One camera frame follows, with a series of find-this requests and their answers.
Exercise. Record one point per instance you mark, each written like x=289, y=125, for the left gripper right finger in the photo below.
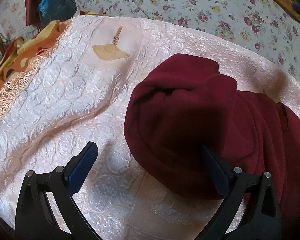
x=250, y=209

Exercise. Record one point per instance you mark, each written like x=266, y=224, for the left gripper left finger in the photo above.
x=46, y=208

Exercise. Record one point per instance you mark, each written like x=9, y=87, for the dark red fleece garment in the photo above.
x=185, y=112

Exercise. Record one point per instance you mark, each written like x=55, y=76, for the pink quilted satin bedspread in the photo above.
x=78, y=91

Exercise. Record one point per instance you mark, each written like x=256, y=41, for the orange yellow patterned blanket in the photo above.
x=17, y=56

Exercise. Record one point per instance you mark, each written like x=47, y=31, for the floral covered furniture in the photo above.
x=13, y=21

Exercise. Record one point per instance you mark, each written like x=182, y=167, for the floral white bed sheet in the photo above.
x=261, y=26

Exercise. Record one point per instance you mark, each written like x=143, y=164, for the blue plastic bag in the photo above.
x=50, y=10

